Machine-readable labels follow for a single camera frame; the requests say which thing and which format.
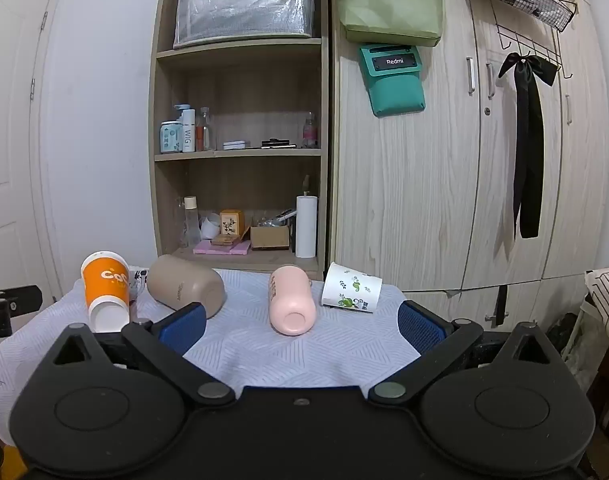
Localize black ribbon bow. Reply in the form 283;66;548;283
498;51;558;240

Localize wooden shelf unit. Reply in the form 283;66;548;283
148;0;334;275

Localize green fabric bag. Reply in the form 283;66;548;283
339;0;444;47

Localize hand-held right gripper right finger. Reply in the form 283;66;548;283
369;300;560;406

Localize black strap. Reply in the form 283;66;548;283
487;285;509;329

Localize geometric patterned cushion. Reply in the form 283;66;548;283
583;266;609;363

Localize yellow floral box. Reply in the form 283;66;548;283
219;209;246;237

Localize open cardboard box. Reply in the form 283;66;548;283
250;224;292;251

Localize tan cup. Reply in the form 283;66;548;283
147;254;227;320

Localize green and white jar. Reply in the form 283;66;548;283
159;121;183;154

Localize small white printed packet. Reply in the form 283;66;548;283
128;269;150;302

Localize white paper towel roll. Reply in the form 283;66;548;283
295;175;319;260

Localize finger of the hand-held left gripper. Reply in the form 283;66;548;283
0;285;44;311

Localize white quilted table cloth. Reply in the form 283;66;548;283
0;266;425;448

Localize white pump bottle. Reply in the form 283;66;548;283
174;104;196;153

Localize light wooden wardrobe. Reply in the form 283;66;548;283
329;0;609;322

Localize orange and white cup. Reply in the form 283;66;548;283
80;250;131;333

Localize clear bottle orange liquid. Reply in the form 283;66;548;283
195;107;213;152

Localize pink flat box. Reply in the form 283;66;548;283
193;240;252;256

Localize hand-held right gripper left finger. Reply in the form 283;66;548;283
52;302;235;408

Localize white paper cup green print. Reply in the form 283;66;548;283
321;261;384;314

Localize white door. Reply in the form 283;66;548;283
0;0;66;306

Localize black wire hook rack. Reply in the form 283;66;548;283
489;0;573;81

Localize clear glass bottle cream cap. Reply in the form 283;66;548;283
183;196;202;248

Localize silver storage box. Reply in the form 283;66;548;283
173;0;316;50

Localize clear pink bottle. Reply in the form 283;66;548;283
303;112;319;149

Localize teal pouch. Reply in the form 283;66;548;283
359;43;427;118

